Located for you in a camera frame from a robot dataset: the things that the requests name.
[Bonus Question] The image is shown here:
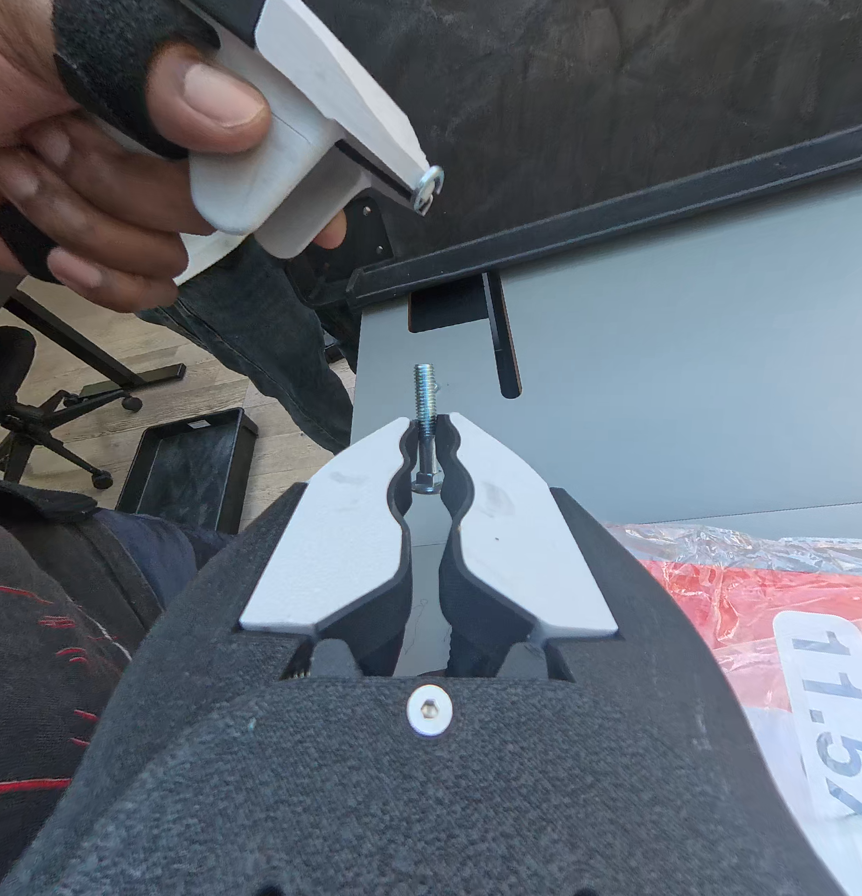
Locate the zinc hex bolt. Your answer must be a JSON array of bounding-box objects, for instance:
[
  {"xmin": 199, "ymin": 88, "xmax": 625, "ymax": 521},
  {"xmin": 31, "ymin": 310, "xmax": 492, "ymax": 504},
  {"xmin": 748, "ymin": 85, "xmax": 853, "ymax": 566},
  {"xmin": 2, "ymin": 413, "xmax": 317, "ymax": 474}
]
[{"xmin": 406, "ymin": 363, "xmax": 444, "ymax": 497}]

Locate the red plastic bag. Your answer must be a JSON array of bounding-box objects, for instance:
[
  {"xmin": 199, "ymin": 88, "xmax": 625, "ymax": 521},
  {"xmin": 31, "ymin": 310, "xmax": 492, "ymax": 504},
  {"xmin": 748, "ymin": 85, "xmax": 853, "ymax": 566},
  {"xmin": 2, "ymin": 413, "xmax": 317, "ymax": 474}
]
[{"xmin": 606, "ymin": 521, "xmax": 862, "ymax": 896}]

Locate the metal split lock washer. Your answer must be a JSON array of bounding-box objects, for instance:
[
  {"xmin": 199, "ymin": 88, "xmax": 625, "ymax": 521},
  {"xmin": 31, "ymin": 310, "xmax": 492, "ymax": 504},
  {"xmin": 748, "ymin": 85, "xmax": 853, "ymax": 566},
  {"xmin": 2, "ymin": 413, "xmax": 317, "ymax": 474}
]
[{"xmin": 413, "ymin": 165, "xmax": 446, "ymax": 215}]

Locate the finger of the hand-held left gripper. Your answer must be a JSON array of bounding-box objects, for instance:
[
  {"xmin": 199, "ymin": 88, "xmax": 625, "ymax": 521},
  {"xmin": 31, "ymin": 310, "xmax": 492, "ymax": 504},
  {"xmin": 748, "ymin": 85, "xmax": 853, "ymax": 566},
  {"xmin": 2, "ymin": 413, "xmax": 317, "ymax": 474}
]
[
  {"xmin": 253, "ymin": 0, "xmax": 433, "ymax": 193},
  {"xmin": 188, "ymin": 122, "xmax": 414, "ymax": 260}
]

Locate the person's left hand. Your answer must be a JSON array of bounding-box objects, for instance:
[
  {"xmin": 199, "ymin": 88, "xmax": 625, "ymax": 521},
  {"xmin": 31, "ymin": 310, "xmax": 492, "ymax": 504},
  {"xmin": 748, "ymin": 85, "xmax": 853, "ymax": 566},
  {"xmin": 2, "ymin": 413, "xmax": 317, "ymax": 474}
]
[{"xmin": 0, "ymin": 0, "xmax": 349, "ymax": 315}]

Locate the dark felt divider panel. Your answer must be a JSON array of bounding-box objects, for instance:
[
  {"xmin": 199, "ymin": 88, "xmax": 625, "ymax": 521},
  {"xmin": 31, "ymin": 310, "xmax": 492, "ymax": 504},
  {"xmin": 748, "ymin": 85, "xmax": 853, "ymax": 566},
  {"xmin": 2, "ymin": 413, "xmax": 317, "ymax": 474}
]
[{"xmin": 291, "ymin": 0, "xmax": 862, "ymax": 260}]

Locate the black office chair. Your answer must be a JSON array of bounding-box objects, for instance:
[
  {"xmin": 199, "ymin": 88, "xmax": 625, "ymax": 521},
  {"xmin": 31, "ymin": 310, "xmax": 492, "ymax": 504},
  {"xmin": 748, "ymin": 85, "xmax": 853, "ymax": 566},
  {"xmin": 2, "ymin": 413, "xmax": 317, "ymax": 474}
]
[{"xmin": 0, "ymin": 325, "xmax": 145, "ymax": 491}]

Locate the black floor tray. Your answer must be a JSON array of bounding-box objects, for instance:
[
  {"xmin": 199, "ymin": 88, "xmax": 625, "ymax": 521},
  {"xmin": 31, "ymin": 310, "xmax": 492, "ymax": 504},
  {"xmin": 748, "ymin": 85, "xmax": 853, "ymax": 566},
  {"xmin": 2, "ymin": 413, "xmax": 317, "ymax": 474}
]
[{"xmin": 116, "ymin": 408, "xmax": 260, "ymax": 534}]

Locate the person's left leg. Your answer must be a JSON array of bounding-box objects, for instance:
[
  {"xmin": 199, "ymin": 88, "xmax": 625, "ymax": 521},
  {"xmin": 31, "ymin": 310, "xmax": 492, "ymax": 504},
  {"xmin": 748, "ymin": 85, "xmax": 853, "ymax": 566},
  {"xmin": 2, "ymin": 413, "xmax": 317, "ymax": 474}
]
[{"xmin": 95, "ymin": 507, "xmax": 236, "ymax": 631}]

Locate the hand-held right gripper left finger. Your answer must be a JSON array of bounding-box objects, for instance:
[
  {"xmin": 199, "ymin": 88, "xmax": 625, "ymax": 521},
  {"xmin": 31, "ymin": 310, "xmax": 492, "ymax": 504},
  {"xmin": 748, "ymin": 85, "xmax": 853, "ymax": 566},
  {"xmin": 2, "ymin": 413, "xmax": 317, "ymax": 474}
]
[{"xmin": 239, "ymin": 416, "xmax": 414, "ymax": 679}]

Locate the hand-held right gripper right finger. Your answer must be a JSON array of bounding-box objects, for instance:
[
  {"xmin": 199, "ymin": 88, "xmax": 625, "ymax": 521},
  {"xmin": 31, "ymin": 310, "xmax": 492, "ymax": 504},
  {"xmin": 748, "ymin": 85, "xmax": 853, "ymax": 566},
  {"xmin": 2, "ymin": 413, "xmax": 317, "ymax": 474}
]
[{"xmin": 438, "ymin": 412, "xmax": 621, "ymax": 679}]

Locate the person's leg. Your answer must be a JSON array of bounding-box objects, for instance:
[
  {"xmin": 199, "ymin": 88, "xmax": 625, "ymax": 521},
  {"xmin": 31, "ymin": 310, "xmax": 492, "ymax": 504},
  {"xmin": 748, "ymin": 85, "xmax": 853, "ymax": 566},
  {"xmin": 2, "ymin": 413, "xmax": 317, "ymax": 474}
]
[
  {"xmin": 95, "ymin": 507, "xmax": 236, "ymax": 631},
  {"xmin": 135, "ymin": 234, "xmax": 358, "ymax": 456}
]

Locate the black panel frame rail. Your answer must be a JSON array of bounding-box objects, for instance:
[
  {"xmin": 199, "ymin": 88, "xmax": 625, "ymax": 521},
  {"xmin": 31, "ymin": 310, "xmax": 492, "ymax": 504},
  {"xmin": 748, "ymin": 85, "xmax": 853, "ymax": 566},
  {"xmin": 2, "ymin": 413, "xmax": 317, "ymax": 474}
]
[{"xmin": 343, "ymin": 120, "xmax": 862, "ymax": 312}]

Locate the black desk leg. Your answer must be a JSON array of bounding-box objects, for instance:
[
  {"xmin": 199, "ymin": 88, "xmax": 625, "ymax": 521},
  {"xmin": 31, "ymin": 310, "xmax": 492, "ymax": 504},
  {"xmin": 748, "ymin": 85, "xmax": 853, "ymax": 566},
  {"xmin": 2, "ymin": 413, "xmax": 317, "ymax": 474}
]
[{"xmin": 0, "ymin": 283, "xmax": 188, "ymax": 390}]

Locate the black clamp bracket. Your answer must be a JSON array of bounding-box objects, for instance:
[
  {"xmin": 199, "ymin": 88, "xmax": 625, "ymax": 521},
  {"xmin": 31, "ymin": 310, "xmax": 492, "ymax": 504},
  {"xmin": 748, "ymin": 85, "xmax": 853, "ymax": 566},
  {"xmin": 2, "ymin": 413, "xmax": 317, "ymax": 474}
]
[{"xmin": 408, "ymin": 272, "xmax": 523, "ymax": 401}]

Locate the black corner bracket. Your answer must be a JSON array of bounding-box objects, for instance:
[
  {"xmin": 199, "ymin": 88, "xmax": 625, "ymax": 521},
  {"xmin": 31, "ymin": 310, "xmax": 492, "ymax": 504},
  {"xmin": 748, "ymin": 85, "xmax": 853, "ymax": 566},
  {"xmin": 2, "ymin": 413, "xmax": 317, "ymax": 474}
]
[{"xmin": 343, "ymin": 195, "xmax": 397, "ymax": 270}]

